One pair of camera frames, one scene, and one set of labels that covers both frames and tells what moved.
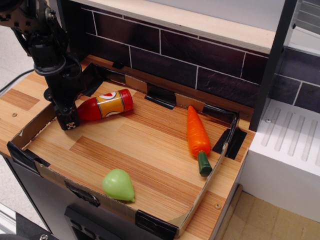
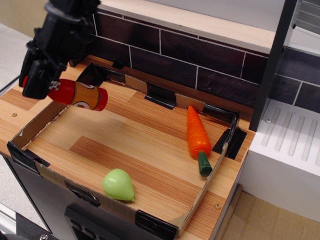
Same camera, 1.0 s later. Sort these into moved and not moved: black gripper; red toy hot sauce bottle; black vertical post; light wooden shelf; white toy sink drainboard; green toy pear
Moved: black gripper; red toy hot sauce bottle
Not moved: white toy sink drainboard; black vertical post; green toy pear; light wooden shelf
